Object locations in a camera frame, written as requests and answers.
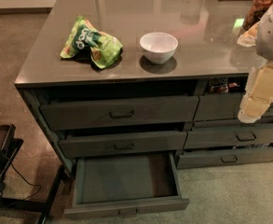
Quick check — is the top right drawer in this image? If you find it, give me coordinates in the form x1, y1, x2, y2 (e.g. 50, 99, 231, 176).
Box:
194, 92, 273, 121

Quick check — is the glass snack jar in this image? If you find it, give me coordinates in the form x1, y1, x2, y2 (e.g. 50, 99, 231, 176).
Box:
242, 0, 273, 30

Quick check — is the bottom right drawer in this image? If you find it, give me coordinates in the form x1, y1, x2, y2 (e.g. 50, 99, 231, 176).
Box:
176, 147, 273, 169

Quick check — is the green rice chip bag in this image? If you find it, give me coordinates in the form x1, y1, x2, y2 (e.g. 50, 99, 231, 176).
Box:
61, 15, 123, 69

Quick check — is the black metal stand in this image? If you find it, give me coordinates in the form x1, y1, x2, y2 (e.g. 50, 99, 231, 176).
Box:
0, 123, 65, 224

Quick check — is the white ceramic bowl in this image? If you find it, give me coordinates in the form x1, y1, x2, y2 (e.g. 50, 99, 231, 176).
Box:
140, 32, 178, 64

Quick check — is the top left drawer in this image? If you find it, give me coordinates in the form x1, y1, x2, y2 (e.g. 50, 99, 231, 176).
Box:
40, 96, 198, 131

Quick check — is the middle right drawer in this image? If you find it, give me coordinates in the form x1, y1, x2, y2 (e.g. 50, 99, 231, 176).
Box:
184, 124, 273, 149

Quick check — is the middle left drawer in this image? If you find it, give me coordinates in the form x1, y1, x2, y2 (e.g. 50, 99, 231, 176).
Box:
59, 131, 187, 158

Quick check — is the snack packet in drawer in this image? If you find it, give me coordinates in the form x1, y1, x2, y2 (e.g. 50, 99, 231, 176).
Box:
209, 77, 228, 93

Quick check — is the black cable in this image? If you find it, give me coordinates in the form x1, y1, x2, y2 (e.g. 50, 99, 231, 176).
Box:
6, 157, 42, 208

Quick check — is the grey drawer cabinet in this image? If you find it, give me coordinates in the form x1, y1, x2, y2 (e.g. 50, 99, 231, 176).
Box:
15, 0, 273, 171

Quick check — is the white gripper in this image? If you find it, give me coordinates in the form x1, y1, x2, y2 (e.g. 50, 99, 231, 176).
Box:
237, 4, 273, 123

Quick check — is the open bottom left drawer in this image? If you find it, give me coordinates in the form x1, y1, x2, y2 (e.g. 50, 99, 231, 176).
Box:
64, 152, 189, 219

